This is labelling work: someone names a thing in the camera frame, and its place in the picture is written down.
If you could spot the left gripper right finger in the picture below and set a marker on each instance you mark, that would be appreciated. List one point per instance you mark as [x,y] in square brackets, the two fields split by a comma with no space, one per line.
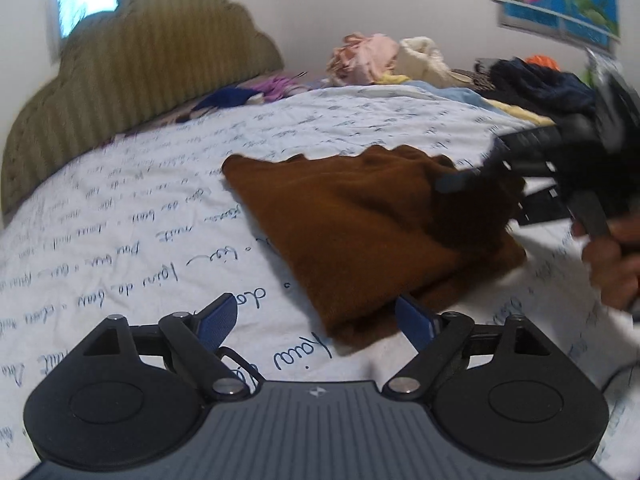
[438,340]

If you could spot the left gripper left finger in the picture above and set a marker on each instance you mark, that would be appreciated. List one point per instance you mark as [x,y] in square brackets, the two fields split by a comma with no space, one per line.
[193,341]

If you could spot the brown knit sweater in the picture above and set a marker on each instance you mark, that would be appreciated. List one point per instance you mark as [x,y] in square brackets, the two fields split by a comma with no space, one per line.
[357,232]

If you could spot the dark clothes pile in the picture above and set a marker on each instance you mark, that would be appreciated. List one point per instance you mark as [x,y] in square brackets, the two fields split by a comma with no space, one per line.
[542,90]

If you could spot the right hand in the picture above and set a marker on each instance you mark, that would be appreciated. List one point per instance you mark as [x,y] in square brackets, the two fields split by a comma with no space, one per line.
[611,273]

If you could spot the yellow garment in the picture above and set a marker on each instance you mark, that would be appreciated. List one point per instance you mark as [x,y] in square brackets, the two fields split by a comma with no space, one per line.
[508,109]

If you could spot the light blue garment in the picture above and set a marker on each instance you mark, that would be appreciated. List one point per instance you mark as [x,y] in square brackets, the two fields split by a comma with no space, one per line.
[461,95]

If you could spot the cream puffy jacket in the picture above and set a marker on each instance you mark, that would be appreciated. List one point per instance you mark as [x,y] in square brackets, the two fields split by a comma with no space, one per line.
[419,58]

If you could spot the dark blue garment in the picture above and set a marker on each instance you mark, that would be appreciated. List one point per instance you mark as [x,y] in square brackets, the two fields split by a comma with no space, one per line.
[226,97]

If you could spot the pink crumpled garment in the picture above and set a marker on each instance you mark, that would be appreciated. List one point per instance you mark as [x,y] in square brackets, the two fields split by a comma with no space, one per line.
[362,60]

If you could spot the purple garment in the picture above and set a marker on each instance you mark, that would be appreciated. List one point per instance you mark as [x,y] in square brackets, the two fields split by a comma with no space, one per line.
[279,87]

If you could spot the olive green padded headboard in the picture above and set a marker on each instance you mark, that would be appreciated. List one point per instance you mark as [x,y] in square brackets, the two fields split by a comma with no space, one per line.
[119,70]

